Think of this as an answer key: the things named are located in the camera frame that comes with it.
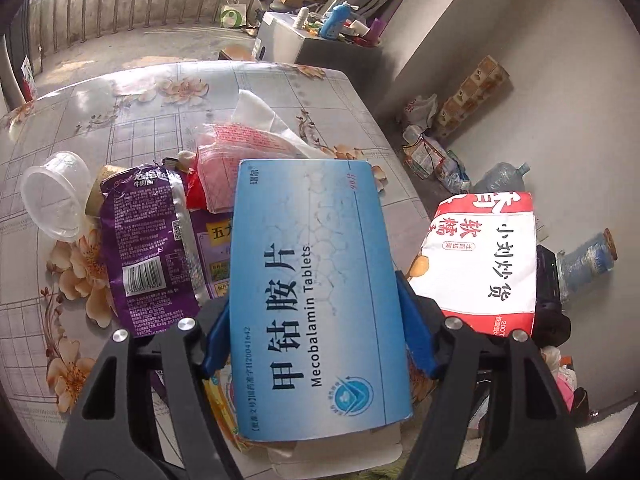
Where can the large purple food bag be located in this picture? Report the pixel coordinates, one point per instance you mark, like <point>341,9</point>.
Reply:
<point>212,252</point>

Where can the blue medicine box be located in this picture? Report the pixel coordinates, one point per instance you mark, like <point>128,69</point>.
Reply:
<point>310,285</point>

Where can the grey metal cabinet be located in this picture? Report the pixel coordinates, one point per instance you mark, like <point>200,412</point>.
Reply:
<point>285,40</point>

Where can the small white bottle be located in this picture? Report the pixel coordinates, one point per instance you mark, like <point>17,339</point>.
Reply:
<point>301,20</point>

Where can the tile patterned long box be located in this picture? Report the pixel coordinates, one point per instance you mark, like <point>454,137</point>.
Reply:
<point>470,97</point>

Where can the snack packets bundle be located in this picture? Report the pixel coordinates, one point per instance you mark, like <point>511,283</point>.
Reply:
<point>427,157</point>

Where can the red and white printed bag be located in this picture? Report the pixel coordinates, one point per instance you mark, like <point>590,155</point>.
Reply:
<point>28,77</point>

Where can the large blue water jug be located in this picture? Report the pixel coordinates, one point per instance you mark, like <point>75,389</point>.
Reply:
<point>502,177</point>

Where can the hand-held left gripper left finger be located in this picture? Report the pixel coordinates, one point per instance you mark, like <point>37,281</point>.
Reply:
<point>217,332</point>

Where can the orange snack packet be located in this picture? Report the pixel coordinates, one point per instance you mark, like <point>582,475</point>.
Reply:
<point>225,410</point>

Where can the floral tablecloth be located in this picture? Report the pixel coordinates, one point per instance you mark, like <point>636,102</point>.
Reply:
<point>125,110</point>

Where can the blue wrapped plastic bottle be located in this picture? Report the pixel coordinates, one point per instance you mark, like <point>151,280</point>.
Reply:
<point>590,262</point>

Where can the red and white paper bag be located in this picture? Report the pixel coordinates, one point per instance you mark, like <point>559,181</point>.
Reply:
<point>475,265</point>

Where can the white tissue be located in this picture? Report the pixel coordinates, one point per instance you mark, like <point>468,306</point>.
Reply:
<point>260,115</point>

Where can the wooden stool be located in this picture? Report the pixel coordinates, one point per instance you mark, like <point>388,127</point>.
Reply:
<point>237,53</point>

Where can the golden foil packet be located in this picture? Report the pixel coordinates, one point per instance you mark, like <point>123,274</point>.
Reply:
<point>97,192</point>

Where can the white plastic bag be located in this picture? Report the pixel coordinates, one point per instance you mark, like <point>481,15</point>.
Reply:
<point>422,110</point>

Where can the small purple snack packet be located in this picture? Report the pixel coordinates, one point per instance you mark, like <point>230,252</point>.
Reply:
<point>145,240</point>

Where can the clear plastic cup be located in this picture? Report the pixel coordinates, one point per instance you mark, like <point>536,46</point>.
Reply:
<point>52,195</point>

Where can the pink cloth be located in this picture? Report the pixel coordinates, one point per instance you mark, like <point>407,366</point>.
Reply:
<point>562,380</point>

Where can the crumpled clear plastic bag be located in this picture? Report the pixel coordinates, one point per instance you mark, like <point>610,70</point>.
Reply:
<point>457,172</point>

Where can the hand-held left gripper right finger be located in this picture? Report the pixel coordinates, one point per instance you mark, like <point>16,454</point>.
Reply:
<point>414,320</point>

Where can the white and green paper bag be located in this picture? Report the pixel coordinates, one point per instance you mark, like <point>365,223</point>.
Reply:
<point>233,14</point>

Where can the red plastic bag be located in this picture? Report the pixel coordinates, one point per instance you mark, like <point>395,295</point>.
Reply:
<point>225,170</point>

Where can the metal balcony railing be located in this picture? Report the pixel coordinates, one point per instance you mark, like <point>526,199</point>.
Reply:
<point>125,5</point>

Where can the purple cup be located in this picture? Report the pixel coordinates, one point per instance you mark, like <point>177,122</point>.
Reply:
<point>376,30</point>

